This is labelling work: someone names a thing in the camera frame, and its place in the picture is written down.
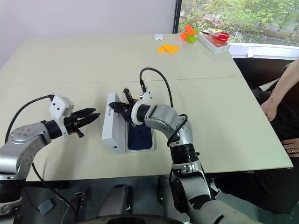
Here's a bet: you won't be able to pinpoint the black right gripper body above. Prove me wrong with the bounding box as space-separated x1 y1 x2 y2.
123 88 139 124

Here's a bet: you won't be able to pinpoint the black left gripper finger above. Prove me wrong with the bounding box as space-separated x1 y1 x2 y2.
74 107 97 118
78 112 101 128

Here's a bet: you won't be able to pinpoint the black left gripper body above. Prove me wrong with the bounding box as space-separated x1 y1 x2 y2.
64 112 85 139

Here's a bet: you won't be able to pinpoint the white phone box lid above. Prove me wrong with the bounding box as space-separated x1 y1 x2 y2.
101 92 128 155

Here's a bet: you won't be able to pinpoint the dark blue smartphone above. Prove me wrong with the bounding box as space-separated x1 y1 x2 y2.
127 122 153 151

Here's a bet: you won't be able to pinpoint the small grey rectangular block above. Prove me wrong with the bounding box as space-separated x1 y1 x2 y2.
38 199 56 215

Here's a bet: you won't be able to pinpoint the person's right hand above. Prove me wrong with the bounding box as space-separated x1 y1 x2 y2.
260 96 279 122

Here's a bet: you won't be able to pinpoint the person's left hand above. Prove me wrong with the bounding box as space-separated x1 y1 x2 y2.
282 137 299 159

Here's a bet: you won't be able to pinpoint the grey padded chair back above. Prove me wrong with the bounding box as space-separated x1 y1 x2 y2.
97 183 134 217

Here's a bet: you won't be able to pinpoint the green toy building block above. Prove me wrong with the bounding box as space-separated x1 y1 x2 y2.
186 29 199 44

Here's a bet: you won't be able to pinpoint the orange stacked toy blocks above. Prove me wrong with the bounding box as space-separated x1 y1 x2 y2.
179 24 195 40

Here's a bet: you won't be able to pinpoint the white and orange carton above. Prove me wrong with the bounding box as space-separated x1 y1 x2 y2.
197 31 231 55

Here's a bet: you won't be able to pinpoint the grey chair armrest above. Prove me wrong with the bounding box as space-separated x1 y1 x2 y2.
256 78 281 92

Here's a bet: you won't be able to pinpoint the white window sill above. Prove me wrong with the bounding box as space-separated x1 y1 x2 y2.
228 42 299 59

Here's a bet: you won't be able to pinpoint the person's black clothed body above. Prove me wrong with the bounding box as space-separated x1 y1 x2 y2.
252 86 299 214

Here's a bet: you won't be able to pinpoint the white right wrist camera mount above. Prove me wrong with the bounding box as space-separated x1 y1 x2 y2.
130 86 154 124

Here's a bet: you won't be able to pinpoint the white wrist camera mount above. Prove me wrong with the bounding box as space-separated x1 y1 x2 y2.
130 86 154 124
49 94 76 139

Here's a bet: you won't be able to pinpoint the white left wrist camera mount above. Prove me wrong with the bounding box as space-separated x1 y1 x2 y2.
49 94 76 139

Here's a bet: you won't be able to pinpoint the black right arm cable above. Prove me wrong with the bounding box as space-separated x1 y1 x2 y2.
139 67 188 148

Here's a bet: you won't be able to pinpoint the metal connector bracket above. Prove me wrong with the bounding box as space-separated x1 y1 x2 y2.
74 191 86 212

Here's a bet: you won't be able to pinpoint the black window frame post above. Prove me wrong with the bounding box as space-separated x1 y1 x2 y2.
172 0 183 34

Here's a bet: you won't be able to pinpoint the red handled scissors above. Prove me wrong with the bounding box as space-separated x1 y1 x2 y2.
211 32 230 42

